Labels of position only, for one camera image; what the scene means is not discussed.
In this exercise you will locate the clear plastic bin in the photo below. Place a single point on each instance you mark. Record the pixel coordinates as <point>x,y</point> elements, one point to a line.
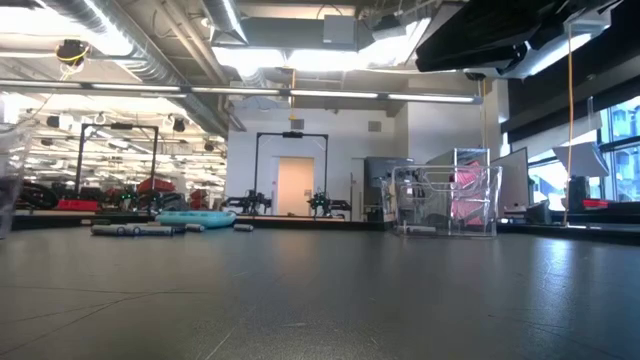
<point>15,200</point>
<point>480,220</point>

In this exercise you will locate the copper black battery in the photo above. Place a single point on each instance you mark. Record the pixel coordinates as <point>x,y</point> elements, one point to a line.
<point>178,230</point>

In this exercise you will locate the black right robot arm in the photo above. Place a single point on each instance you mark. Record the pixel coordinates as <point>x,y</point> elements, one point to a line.
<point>575,12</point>

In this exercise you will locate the silver ventilation unit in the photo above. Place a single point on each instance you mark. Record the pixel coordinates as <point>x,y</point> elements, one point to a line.
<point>550,57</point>

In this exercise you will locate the grey ceiling box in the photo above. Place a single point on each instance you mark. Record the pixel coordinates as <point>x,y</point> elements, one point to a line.
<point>340,30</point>

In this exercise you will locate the long ceiling light bar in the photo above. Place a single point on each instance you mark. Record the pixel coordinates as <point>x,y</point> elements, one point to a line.
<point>350,94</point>

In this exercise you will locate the pink cloth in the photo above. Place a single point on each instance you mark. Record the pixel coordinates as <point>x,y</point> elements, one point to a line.
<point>470,180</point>

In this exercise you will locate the grey panel board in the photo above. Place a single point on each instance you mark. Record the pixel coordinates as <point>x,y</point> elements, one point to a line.
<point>510,180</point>

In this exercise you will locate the dark monitor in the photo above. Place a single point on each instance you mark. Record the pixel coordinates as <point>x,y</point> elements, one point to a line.
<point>375,172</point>

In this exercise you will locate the window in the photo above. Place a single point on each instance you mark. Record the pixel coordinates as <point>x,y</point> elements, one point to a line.
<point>625,165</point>

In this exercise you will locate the small red box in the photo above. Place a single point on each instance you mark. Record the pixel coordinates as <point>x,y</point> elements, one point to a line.
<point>595,203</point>

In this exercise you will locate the beige door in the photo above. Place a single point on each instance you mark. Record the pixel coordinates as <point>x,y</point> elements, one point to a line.
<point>295,187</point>

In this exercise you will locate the red crate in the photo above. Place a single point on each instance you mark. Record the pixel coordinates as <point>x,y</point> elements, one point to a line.
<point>157,186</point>
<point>199,200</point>

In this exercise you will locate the teal oval tray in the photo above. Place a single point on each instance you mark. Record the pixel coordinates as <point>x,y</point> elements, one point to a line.
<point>195,219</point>

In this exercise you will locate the red bin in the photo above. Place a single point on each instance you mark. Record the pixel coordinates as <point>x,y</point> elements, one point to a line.
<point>77,205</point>

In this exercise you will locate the grey wall vent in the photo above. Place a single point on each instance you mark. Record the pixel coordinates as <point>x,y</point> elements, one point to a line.
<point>297,124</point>
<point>374,126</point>

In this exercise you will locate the silver spiral air duct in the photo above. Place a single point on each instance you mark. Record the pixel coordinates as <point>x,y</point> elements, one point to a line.
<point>145,55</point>

